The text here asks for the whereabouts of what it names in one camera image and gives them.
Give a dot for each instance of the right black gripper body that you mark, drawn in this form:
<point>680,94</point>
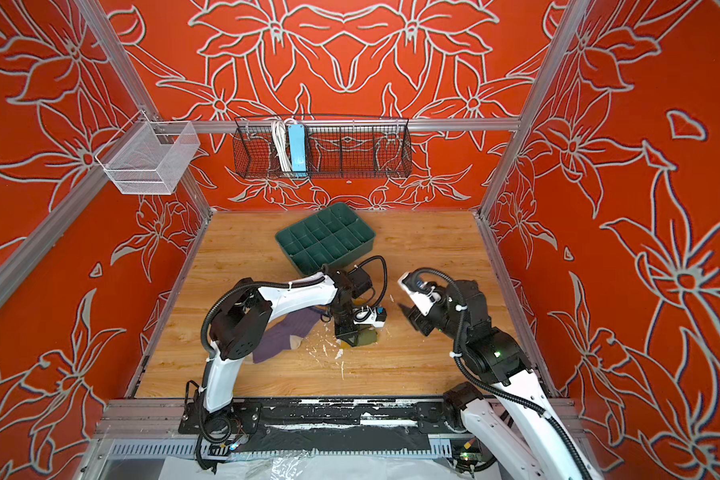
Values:
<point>440,317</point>

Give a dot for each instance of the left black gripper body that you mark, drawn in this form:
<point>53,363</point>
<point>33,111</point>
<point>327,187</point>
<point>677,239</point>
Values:
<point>345,316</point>

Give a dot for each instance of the green striped sock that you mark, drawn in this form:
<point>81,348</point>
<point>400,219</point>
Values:
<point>363,336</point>

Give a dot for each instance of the purple striped sock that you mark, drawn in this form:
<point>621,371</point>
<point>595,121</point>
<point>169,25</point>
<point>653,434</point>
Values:
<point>287,334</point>

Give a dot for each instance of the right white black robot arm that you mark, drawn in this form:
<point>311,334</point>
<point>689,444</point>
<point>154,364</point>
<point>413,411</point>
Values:
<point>501,403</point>

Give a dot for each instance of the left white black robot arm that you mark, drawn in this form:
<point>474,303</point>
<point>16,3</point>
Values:
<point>235,326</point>

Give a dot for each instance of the green compartment tray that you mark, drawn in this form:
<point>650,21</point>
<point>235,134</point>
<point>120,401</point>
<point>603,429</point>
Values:
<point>335,236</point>

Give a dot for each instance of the light blue box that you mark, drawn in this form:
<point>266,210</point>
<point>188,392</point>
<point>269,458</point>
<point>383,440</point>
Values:
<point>297,144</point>

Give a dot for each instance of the clear acrylic box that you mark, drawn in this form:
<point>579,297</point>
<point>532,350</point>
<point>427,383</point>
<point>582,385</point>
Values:
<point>143,161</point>

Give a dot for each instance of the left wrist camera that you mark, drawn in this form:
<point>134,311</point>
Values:
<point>371,316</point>

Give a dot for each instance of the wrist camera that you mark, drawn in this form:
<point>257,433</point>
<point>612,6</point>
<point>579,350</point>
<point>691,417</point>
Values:
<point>371,316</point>
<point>423,294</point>

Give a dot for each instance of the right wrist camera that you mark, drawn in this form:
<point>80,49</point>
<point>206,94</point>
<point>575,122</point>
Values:
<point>423,294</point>

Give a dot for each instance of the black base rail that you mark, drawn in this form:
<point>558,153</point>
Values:
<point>344,425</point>

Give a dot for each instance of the black wire basket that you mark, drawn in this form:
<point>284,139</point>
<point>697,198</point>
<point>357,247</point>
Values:
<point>336,147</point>

